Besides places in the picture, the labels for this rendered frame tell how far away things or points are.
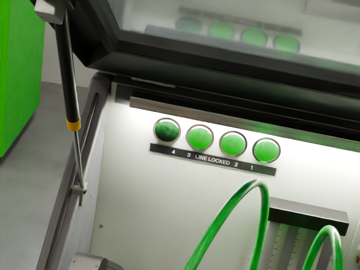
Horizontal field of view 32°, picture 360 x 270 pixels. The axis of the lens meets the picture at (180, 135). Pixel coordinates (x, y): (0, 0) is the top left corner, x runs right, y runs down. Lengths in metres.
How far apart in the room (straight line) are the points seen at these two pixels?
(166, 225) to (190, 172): 0.13
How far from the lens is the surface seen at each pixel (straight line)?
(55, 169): 3.75
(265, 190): 0.98
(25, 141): 4.05
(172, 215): 1.19
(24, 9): 3.62
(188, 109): 1.06
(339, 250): 0.90
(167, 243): 1.23
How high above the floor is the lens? 1.84
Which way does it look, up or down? 25 degrees down
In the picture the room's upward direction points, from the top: 10 degrees clockwise
